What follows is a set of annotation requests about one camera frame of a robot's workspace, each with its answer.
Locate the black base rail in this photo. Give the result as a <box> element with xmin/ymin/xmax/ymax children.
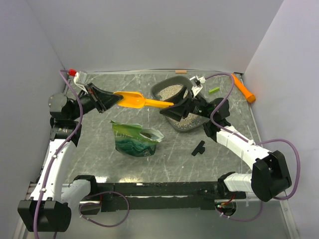
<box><xmin>84</xmin><ymin>182</ymin><xmax>246</xmax><ymax>212</ymax></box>

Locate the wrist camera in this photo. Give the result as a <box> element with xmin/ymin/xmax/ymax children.
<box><xmin>68</xmin><ymin>69</ymin><xmax>88</xmax><ymax>93</ymax></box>
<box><xmin>189</xmin><ymin>76</ymin><xmax>206</xmax><ymax>98</ymax></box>

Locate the green small block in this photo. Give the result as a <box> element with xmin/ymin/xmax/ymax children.
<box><xmin>208</xmin><ymin>87</ymin><xmax>219</xmax><ymax>94</ymax></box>

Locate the grey litter box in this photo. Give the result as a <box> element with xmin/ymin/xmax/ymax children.
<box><xmin>151</xmin><ymin>76</ymin><xmax>208</xmax><ymax>133</ymax></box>

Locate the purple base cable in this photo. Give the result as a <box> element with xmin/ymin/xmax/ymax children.
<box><xmin>78</xmin><ymin>191</ymin><xmax>131</xmax><ymax>229</ymax></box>
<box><xmin>215</xmin><ymin>201</ymin><xmax>264</xmax><ymax>222</ymax></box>

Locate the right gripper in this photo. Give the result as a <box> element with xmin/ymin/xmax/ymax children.
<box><xmin>159</xmin><ymin>86</ymin><xmax>214</xmax><ymax>122</ymax></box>

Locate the orange toy carrot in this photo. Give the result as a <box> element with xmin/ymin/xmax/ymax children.
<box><xmin>231</xmin><ymin>74</ymin><xmax>256</xmax><ymax>104</ymax></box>

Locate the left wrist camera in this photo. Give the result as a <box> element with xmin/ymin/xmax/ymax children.
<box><xmin>68</xmin><ymin>69</ymin><xmax>88</xmax><ymax>93</ymax></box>

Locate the tan small block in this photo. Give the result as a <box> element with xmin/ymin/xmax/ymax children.
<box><xmin>175</xmin><ymin>70</ymin><xmax>187</xmax><ymax>74</ymax></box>

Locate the yellow plastic scoop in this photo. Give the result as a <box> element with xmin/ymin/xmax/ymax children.
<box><xmin>114</xmin><ymin>92</ymin><xmax>174</xmax><ymax>109</ymax></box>

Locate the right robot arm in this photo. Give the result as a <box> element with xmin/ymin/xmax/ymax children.
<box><xmin>160</xmin><ymin>87</ymin><xmax>292</xmax><ymax>202</ymax></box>

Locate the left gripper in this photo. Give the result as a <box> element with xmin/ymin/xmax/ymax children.
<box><xmin>69</xmin><ymin>82</ymin><xmax>123</xmax><ymax>120</ymax></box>

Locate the black bag clip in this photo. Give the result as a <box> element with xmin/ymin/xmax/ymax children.
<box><xmin>191</xmin><ymin>140</ymin><xmax>205</xmax><ymax>156</ymax></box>

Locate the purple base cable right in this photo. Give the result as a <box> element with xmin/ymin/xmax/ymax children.
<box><xmin>215</xmin><ymin>201</ymin><xmax>264</xmax><ymax>222</ymax></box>

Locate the green litter bag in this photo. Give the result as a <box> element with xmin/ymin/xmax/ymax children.
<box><xmin>110</xmin><ymin>121</ymin><xmax>164</xmax><ymax>157</ymax></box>

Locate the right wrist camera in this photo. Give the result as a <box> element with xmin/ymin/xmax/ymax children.
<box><xmin>189</xmin><ymin>76</ymin><xmax>206</xmax><ymax>98</ymax></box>

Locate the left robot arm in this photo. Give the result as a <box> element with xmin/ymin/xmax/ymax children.
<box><xmin>17</xmin><ymin>83</ymin><xmax>123</xmax><ymax>232</ymax></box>

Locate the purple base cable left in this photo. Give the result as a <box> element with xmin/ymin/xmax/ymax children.
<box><xmin>78</xmin><ymin>191</ymin><xmax>131</xmax><ymax>229</ymax></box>

